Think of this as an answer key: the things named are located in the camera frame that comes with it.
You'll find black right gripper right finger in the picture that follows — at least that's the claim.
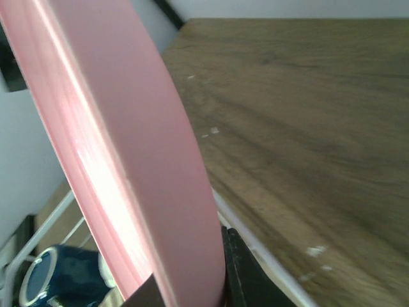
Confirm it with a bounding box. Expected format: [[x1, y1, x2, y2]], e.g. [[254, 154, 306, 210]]
[[221, 226, 295, 307]]

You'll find white wire dish rack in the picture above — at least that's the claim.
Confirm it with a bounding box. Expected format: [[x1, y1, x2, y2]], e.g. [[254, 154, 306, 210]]
[[2, 192, 314, 306]]

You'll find dark blue ceramic mug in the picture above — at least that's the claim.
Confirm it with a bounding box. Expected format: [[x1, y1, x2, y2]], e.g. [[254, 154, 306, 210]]
[[19, 244, 111, 306]]

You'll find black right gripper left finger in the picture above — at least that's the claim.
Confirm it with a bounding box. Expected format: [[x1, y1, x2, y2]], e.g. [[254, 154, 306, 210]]
[[123, 274, 165, 307]]

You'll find pink plate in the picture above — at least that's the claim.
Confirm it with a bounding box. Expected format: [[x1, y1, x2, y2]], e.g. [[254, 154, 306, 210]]
[[0, 0, 228, 307]]

